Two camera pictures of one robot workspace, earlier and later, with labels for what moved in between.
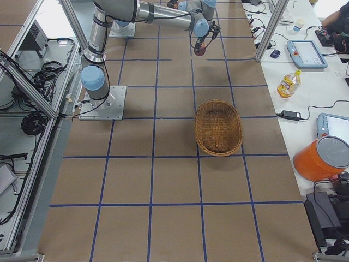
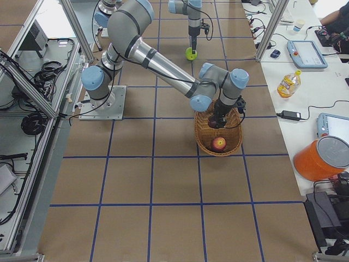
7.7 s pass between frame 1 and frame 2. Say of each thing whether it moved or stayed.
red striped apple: moved
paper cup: stayed
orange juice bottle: stayed
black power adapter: stayed
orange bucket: stayed
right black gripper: moved
